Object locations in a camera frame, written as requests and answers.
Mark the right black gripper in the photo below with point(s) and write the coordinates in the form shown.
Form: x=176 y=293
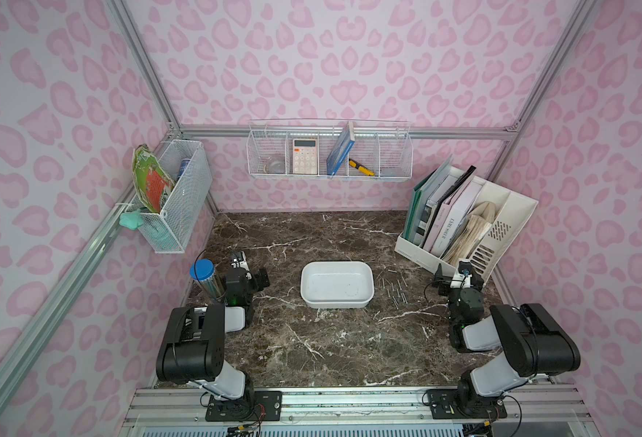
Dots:
x=444 y=276

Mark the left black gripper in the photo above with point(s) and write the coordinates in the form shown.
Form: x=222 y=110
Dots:
x=258 y=278

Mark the screws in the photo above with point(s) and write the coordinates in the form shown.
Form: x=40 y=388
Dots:
x=395 y=292

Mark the white plastic storage tray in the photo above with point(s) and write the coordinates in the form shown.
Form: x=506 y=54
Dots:
x=337 y=285

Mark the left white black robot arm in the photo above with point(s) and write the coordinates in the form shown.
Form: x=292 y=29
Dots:
x=192 y=351

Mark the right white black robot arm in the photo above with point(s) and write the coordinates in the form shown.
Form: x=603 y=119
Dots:
x=530 y=341

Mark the blue lid clear jar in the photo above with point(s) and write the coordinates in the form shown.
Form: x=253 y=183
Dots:
x=204 y=274

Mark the pink white book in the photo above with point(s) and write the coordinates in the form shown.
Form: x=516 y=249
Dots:
x=451 y=213

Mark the beige paper bundle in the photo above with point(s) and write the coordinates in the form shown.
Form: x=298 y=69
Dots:
x=477 y=226

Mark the green folder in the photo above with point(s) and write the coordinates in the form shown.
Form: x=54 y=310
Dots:
x=417 y=205

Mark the white file organizer rack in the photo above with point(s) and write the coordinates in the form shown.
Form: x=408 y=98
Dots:
x=513 y=212

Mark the clear tape roll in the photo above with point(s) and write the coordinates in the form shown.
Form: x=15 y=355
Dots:
x=275 y=165

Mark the white mesh side basket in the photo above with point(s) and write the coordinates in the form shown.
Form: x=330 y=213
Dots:
x=169 y=232

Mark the green red snack bag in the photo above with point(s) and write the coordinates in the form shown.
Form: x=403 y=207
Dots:
x=153 y=185

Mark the yellow utility knife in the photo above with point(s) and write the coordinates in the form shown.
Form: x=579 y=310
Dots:
x=361 y=168

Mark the white pink calculator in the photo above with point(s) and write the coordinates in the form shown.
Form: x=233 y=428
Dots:
x=304 y=156

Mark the blue book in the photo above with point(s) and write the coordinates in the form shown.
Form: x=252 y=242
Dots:
x=339 y=154

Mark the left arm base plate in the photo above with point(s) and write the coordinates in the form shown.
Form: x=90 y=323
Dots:
x=254 y=405

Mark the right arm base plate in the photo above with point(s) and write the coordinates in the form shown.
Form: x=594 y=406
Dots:
x=462 y=404

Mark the mint green wall hook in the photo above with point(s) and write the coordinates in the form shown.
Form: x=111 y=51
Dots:
x=132 y=220

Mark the white wire wall basket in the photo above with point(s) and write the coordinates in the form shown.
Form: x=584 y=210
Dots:
x=383 y=146

